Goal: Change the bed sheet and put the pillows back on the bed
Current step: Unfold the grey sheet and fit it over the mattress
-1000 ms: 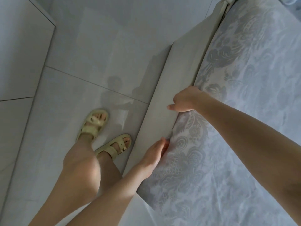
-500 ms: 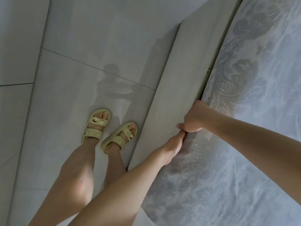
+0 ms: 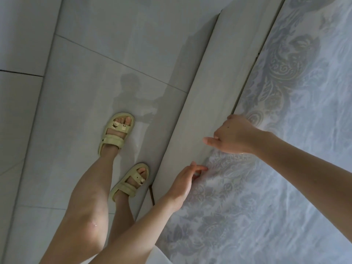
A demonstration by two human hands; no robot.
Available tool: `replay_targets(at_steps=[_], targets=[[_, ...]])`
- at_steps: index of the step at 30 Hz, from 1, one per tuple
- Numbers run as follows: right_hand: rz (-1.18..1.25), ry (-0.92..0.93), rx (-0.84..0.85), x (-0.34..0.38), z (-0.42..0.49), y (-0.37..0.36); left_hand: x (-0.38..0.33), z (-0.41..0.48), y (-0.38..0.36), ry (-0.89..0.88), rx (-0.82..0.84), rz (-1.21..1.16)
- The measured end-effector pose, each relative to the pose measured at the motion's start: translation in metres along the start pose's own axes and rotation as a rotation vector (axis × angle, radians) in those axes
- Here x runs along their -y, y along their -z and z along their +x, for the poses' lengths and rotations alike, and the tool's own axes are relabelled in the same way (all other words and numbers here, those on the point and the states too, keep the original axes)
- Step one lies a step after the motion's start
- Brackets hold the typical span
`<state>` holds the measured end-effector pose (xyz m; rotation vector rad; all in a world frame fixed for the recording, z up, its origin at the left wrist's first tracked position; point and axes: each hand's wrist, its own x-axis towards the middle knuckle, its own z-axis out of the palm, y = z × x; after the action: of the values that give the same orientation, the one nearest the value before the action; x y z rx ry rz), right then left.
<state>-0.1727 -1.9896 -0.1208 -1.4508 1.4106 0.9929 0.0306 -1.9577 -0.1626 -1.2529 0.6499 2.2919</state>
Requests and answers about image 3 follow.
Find person's leg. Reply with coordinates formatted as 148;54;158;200
107;194;136;245
40;146;121;264

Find blue-grey cloth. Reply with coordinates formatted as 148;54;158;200
156;0;352;264

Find person's left hand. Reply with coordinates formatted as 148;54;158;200
165;162;209;208

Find person's left leg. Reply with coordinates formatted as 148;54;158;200
40;146;121;264

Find beige strap sandal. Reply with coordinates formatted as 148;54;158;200
109;162;150;202
98;112;136;157

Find person's right leg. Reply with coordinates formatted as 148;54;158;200
107;194;136;245

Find person's right forearm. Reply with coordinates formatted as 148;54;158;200
256;132;352;242

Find person's left forearm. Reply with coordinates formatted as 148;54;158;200
91;198;179;264

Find person's right hand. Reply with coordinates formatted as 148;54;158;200
203;114;268;157

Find person's white shorts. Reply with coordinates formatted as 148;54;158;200
145;246;173;264

